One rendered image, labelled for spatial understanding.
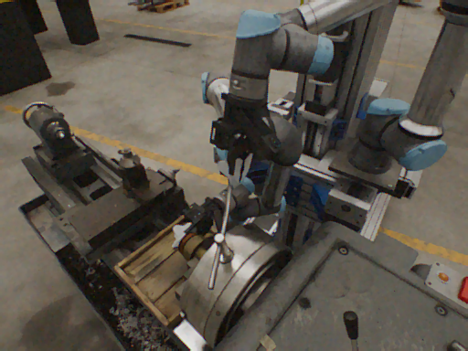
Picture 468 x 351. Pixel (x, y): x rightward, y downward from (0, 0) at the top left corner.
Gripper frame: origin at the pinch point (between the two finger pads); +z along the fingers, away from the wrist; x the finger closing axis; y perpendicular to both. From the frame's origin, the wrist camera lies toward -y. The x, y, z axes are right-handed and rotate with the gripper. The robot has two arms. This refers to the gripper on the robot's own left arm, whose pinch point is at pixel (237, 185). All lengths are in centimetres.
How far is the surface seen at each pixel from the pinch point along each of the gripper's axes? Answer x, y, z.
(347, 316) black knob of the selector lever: 15.1, -32.9, 0.0
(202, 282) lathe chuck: 12.9, -4.5, 19.3
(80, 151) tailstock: -12, 106, 38
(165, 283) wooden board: 3, 19, 49
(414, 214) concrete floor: -207, -40, 80
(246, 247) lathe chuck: 2.5, -7.6, 12.6
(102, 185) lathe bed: -12, 86, 48
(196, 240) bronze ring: 0.6, 10.0, 23.8
